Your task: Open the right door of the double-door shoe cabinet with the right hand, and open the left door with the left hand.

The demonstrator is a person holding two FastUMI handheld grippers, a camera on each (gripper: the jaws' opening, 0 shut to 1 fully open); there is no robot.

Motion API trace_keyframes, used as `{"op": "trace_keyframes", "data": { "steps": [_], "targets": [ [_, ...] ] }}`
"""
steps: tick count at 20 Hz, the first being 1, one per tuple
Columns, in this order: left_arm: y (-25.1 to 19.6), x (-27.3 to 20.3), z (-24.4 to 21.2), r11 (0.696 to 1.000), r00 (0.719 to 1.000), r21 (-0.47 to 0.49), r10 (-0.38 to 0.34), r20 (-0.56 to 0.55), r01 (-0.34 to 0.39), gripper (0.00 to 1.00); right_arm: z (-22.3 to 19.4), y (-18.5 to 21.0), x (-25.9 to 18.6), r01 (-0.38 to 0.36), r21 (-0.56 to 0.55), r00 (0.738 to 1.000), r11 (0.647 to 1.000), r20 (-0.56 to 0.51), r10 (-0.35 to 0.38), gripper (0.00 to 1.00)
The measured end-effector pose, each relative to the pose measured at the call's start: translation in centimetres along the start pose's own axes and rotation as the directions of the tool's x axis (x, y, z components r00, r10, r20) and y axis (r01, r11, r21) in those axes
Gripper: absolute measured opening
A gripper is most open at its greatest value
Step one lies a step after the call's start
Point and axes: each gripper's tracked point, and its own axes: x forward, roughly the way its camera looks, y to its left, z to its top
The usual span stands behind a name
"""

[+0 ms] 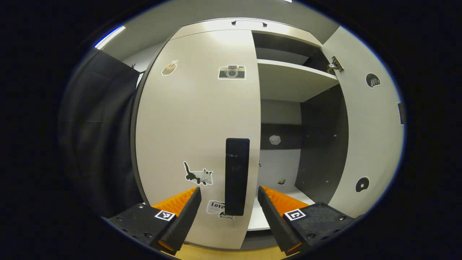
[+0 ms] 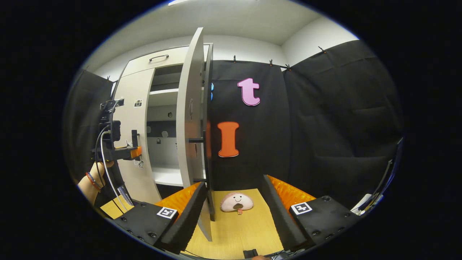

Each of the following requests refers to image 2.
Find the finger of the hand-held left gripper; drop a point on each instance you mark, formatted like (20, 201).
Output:
(124, 153)

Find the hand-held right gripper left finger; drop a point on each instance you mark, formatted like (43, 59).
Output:
(187, 220)

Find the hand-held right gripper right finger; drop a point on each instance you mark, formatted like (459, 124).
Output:
(279, 216)

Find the beige shoe cabinet door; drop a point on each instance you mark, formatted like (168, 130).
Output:
(189, 79)
(135, 85)

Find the beige double-door shoe cabinet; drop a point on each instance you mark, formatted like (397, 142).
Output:
(140, 65)

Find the white cabinet shelf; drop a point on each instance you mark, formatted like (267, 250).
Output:
(162, 91)
(168, 176)

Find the white flat object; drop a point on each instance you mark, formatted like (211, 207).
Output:
(362, 204)

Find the black backdrop cloth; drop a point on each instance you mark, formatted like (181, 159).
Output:
(325, 126)

